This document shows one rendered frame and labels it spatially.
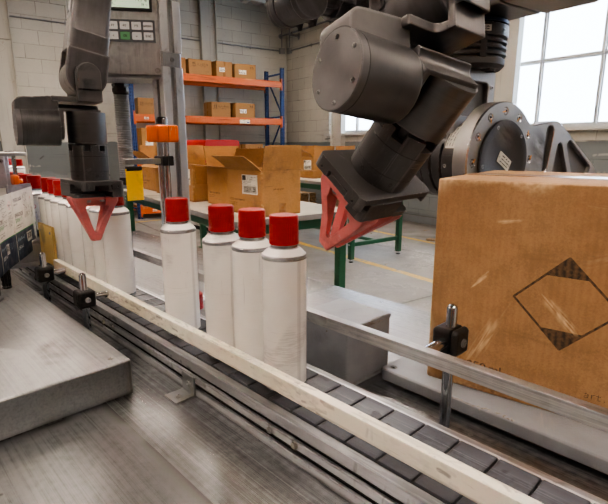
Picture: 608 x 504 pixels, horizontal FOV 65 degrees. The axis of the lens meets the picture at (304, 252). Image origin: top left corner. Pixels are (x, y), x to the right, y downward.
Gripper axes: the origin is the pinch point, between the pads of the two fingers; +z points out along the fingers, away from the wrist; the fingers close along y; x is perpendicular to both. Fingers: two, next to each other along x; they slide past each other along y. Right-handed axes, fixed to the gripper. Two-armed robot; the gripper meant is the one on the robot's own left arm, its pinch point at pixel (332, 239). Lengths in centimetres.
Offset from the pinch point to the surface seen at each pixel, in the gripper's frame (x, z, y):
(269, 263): -3.0, 6.4, 3.3
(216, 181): -167, 155, -137
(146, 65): -60, 17, -10
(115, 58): -63, 18, -5
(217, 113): -562, 383, -444
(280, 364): 5.3, 14.9, 3.0
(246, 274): -5.5, 11.5, 2.6
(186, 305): -13.0, 28.1, 1.8
